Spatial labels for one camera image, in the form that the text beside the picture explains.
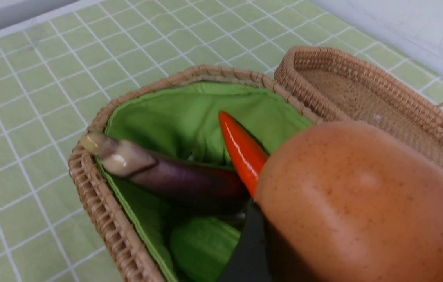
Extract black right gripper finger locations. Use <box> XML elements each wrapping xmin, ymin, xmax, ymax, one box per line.
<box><xmin>218</xmin><ymin>202</ymin><xmax>272</xmax><ymax>282</ymax></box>

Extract green toy bitter gourd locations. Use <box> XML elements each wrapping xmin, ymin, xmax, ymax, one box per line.
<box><xmin>169</xmin><ymin>217</ymin><xmax>241</xmax><ymax>282</ymax></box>

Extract purple toy eggplant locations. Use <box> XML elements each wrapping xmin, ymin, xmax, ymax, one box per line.
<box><xmin>80</xmin><ymin>131</ymin><xmax>249</xmax><ymax>215</ymax></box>

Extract orange toy carrot green leaves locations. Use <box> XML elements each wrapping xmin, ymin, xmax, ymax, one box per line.
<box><xmin>218</xmin><ymin>111</ymin><xmax>268</xmax><ymax>198</ymax></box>

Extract brown toy potato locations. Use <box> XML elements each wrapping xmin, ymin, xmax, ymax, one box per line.
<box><xmin>255</xmin><ymin>121</ymin><xmax>443</xmax><ymax>282</ymax></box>

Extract woven wicker basket green lining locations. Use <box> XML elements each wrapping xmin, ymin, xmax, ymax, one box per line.
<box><xmin>68</xmin><ymin>65</ymin><xmax>324</xmax><ymax>282</ymax></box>

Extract woven wicker basket lid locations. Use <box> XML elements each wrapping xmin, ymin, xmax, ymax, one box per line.
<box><xmin>274</xmin><ymin>46</ymin><xmax>443</xmax><ymax>168</ymax></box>

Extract green checkered tablecloth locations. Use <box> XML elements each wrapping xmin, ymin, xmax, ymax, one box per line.
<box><xmin>0</xmin><ymin>0</ymin><xmax>443</xmax><ymax>282</ymax></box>

